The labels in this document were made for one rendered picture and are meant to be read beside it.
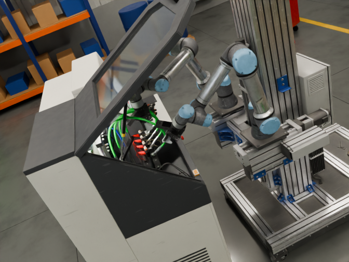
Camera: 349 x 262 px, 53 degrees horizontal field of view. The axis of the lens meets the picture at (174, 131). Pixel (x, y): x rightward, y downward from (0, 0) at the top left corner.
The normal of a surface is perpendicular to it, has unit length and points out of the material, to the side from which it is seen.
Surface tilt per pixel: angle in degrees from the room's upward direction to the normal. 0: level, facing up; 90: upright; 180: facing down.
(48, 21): 90
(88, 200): 90
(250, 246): 0
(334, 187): 0
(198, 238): 90
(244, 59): 82
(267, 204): 0
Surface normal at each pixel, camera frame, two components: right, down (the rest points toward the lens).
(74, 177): 0.25, 0.47
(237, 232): -0.30, -0.80
